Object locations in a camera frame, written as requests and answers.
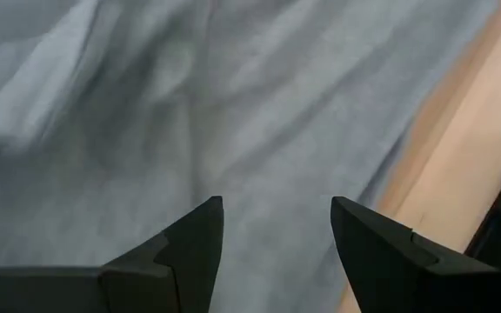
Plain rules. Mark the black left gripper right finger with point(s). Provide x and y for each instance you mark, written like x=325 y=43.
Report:
x=385 y=269

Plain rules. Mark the grey garment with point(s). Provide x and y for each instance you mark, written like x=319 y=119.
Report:
x=189 y=130

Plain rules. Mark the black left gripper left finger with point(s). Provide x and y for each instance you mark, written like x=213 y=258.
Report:
x=168 y=274

